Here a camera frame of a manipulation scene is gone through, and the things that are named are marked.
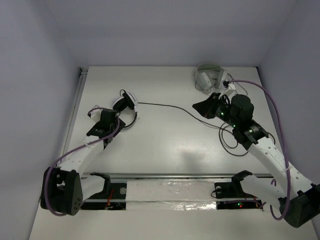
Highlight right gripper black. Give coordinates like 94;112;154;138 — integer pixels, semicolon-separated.
192;92;239;128

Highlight black white headphones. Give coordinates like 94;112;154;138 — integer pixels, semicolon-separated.
112;89;139;130

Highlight black headphone cable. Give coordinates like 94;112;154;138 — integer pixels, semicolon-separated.
136;101;248;157

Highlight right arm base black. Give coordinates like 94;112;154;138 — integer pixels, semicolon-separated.
211;170;265;210

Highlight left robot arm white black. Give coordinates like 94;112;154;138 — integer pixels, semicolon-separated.
40;106;126;217

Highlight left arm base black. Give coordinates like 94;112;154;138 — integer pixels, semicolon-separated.
80;173;127;211

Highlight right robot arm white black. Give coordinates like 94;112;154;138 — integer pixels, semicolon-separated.
192;93;320;228

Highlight grey white headphones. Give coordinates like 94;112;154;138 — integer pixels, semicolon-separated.
194;63;228;94

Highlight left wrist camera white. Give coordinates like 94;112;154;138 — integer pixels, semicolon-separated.
87;107;102;123

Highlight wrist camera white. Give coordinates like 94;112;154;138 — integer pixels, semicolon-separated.
219;80;236;98
87;107;102;123

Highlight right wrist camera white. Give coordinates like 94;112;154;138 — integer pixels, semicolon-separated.
219;80;236;98

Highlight grey headphone cable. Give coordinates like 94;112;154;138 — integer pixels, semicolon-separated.
226;72;249;97

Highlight metal rail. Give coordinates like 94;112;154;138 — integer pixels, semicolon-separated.
82;172;276;181

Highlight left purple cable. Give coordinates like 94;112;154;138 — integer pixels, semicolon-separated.
43;106;121;216

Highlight purple cable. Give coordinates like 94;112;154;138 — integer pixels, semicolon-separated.
229;79;292;221
43;106;121;216

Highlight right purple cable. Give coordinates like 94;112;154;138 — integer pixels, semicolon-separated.
229;79;292;221

